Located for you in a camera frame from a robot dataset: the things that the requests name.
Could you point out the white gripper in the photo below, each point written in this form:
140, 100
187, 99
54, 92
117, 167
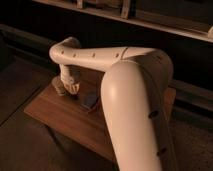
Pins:
70, 76

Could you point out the dark rectangular eraser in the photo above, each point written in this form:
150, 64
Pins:
89, 101

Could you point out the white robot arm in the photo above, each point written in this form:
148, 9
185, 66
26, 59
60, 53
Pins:
132, 95

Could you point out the wooden board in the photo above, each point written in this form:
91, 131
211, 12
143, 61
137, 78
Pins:
70, 118

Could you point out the wooden shelf rail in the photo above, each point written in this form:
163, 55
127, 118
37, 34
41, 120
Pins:
173, 25

